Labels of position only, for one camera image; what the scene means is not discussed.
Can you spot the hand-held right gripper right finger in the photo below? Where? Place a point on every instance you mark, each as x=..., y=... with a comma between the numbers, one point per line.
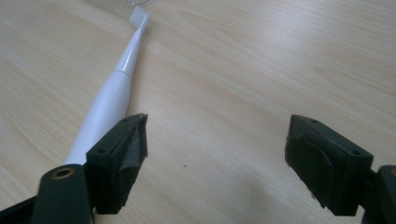
x=323, y=168

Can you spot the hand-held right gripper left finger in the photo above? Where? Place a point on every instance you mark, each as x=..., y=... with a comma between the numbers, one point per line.
x=112, y=168

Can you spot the white electric toothbrush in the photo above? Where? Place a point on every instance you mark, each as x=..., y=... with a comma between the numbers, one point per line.
x=107, y=109

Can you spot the clear glass cup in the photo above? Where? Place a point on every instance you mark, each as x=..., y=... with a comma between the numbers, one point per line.
x=137, y=2

